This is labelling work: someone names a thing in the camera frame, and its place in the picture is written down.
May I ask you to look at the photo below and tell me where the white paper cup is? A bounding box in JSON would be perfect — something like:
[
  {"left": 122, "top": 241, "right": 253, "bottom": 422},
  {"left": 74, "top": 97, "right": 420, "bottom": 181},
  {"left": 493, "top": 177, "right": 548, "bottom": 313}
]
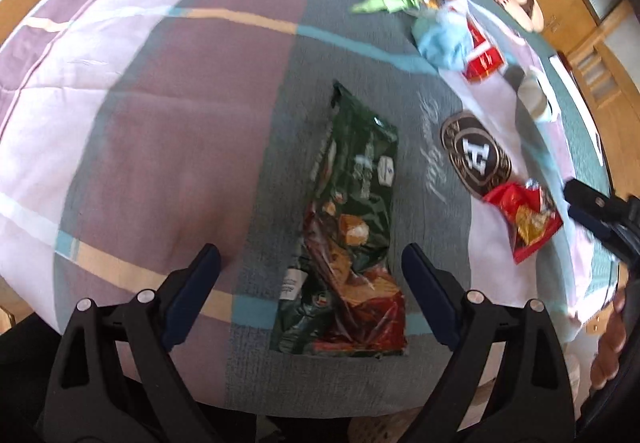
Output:
[{"left": 515, "top": 65, "right": 560, "bottom": 124}]

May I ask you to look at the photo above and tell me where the green snack bag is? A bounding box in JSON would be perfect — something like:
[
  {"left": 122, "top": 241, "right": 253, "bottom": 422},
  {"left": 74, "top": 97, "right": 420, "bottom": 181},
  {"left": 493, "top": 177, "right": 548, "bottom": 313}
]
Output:
[{"left": 270, "top": 80, "right": 407, "bottom": 358}]

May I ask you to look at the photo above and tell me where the person's right hand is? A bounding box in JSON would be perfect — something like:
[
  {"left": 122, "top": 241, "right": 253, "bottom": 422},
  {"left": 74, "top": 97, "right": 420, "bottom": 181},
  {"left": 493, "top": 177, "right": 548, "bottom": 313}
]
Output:
[{"left": 589, "top": 292, "right": 630, "bottom": 390}]

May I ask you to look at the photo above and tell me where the red snack packet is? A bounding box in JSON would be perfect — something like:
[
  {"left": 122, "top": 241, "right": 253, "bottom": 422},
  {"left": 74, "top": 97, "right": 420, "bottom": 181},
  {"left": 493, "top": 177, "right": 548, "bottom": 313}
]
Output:
[{"left": 482, "top": 179, "right": 565, "bottom": 265}]

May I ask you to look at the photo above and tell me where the light blue cloth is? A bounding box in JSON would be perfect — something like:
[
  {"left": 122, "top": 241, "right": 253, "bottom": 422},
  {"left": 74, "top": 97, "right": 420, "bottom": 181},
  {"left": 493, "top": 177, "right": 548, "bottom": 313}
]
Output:
[{"left": 411, "top": 5, "right": 475, "bottom": 71}]

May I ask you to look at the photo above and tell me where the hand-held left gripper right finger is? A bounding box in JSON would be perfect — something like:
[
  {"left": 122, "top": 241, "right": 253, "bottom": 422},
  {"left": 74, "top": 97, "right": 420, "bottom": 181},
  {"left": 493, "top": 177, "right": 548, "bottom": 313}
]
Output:
[{"left": 400, "top": 243, "right": 578, "bottom": 443}]

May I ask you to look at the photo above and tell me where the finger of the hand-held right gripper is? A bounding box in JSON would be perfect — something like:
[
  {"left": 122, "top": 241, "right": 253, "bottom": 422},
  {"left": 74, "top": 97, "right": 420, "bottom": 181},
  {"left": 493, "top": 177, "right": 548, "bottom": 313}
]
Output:
[{"left": 562, "top": 178, "right": 620, "bottom": 245}]

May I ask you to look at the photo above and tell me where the pink grey checked blanket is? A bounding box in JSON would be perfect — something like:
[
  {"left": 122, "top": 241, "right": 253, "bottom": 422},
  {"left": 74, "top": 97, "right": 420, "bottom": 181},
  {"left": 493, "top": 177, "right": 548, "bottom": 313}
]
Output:
[{"left": 0, "top": 0, "right": 601, "bottom": 416}]

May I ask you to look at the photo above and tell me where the dark cloth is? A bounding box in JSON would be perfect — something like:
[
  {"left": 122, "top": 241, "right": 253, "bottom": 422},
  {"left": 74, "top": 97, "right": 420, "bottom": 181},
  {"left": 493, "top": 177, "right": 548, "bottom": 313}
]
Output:
[{"left": 0, "top": 313, "right": 351, "bottom": 443}]

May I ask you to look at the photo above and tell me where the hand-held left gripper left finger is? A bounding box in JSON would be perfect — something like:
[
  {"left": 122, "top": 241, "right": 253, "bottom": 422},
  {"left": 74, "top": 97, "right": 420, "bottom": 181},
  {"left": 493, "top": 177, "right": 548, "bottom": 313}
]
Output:
[{"left": 35, "top": 243, "right": 223, "bottom": 443}]

